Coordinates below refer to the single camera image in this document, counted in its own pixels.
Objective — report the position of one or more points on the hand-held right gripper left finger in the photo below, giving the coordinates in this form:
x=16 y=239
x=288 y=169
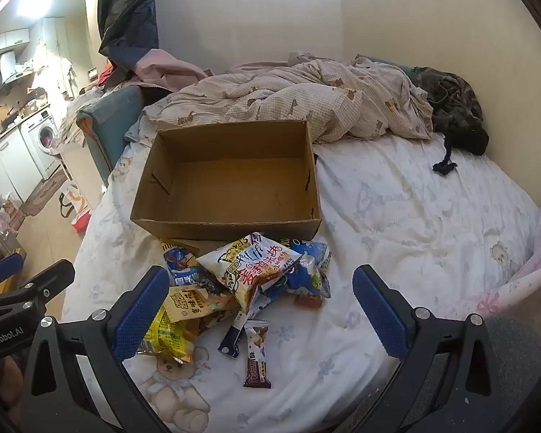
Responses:
x=139 y=313

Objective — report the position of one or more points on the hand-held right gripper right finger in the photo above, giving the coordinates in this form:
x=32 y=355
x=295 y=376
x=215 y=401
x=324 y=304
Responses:
x=383 y=320

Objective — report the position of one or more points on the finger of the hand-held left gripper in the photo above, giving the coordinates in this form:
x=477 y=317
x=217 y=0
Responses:
x=2 y=269
x=49 y=279

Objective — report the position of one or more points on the orange peanut snack packet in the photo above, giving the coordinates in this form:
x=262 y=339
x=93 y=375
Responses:
x=191 y=303

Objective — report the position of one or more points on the blue snack packet yellow edge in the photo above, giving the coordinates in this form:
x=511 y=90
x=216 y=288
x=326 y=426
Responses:
x=182 y=266

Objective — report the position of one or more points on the blue white green snack packet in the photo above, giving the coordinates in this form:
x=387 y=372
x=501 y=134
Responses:
x=313 y=275

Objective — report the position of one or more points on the white snack packet red print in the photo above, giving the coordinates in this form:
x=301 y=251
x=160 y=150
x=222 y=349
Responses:
x=257 y=270

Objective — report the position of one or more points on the brown white snack bar packet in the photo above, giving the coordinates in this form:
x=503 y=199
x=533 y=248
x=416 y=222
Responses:
x=257 y=361

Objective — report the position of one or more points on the cardboard box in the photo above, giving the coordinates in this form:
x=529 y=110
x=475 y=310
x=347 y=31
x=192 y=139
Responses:
x=234 y=180

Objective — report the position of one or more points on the red white shopping bag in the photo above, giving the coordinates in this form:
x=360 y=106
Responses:
x=79 y=221

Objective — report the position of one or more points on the brown patterned rug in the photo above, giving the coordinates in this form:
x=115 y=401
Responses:
x=45 y=191

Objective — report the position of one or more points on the white blue stick snack packet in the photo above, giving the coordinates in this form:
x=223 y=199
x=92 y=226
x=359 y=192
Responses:
x=234 y=333

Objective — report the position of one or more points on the white floor cabinet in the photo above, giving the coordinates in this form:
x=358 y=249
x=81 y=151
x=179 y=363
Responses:
x=9 y=167

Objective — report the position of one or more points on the white bear print bed sheet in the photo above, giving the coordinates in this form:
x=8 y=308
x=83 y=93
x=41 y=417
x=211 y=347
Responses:
x=410 y=216

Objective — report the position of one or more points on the white side table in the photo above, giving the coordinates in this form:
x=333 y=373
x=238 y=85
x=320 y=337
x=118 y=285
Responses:
x=79 y=167

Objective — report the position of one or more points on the white washing machine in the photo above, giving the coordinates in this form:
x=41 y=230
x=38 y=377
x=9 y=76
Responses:
x=43 y=140

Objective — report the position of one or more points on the person's right leg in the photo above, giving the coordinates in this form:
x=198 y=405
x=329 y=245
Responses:
x=527 y=370

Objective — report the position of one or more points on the teal chair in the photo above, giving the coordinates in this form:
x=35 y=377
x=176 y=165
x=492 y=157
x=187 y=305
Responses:
x=112 y=126

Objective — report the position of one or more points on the patterned cloth pile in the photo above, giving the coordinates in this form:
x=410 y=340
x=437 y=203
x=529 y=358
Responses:
x=79 y=108

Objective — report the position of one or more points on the pink cloth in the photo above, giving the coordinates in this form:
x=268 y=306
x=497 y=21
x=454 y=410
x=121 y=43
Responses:
x=162 y=70

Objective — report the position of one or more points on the beige bear print quilt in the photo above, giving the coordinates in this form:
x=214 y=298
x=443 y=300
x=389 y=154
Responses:
x=297 y=94

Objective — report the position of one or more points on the black hanging jacket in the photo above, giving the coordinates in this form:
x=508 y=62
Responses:
x=126 y=18

